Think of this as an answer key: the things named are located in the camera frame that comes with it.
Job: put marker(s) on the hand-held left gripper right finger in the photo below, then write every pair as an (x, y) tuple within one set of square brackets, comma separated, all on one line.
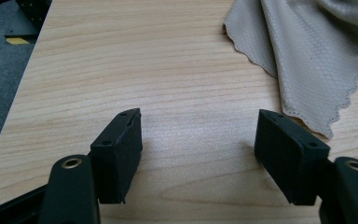
[(287, 155)]

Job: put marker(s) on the black metal stand base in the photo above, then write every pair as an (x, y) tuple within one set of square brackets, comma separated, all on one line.
[(32, 12)]

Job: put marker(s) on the beige textured cloth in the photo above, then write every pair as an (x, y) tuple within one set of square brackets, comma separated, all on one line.
[(317, 56)]

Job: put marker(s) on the yellow tape strip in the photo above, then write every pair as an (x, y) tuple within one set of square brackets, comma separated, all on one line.
[(17, 40)]

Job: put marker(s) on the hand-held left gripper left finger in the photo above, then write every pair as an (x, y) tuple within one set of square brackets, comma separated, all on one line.
[(118, 155)]

